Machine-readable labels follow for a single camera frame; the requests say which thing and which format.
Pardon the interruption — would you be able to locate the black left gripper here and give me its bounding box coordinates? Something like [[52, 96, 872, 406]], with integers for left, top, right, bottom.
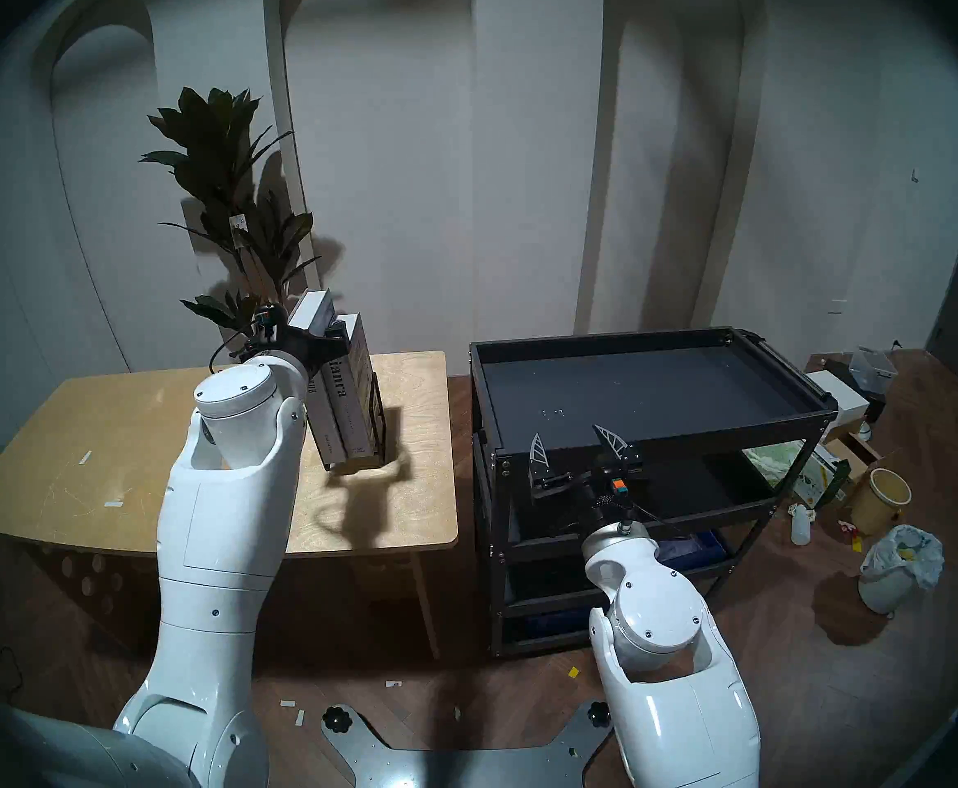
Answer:
[[282, 318, 351, 370]]

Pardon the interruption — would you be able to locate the clear plastic storage box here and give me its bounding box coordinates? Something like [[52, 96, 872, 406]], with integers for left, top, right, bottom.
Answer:
[[848, 347, 898, 395]]

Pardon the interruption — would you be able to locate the green and white box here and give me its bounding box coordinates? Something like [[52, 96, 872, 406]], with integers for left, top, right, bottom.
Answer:
[[791, 446, 849, 508]]

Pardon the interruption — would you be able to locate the black wire book stand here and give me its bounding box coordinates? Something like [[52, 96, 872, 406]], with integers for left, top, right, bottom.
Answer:
[[327, 372, 387, 473]]

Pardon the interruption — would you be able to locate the white ianra book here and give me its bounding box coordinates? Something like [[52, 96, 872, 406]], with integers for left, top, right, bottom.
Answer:
[[327, 312, 377, 459]]

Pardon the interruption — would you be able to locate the tall dark green plant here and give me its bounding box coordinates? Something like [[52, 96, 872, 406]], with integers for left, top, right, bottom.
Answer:
[[139, 87, 321, 360]]

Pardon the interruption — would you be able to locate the pale green printed sheet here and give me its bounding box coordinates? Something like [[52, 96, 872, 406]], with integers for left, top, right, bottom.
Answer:
[[746, 443, 808, 485]]

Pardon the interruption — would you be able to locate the beige plastic bucket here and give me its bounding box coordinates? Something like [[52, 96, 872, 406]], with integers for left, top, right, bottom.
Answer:
[[850, 468, 913, 537]]

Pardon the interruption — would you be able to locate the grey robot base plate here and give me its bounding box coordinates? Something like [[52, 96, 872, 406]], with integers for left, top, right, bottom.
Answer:
[[321, 703, 615, 788]]

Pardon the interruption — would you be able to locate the blue flat box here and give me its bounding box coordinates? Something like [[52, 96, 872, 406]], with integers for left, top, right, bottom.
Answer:
[[655, 532, 730, 570]]

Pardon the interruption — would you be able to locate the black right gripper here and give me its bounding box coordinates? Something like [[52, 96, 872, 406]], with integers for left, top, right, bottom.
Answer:
[[530, 425, 642, 526]]

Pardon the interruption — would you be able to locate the black metal utility cart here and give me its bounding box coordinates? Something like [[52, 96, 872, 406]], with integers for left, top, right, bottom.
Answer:
[[469, 327, 839, 660]]

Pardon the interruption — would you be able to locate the white bin with bag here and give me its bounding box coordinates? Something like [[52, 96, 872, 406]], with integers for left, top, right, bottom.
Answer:
[[858, 525, 945, 616]]

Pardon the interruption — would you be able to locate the open brown cardboard box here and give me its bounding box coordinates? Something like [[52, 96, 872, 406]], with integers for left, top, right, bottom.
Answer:
[[824, 433, 882, 483]]

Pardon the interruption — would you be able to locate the light wooden table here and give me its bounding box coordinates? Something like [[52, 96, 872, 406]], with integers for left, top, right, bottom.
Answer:
[[0, 351, 459, 660]]

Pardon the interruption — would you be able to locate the white special issue book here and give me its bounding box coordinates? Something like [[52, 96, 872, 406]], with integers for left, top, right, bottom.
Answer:
[[286, 288, 348, 471]]

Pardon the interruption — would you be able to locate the white cardboard box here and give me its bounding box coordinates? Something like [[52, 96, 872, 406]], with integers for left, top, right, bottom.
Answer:
[[807, 369, 870, 422]]

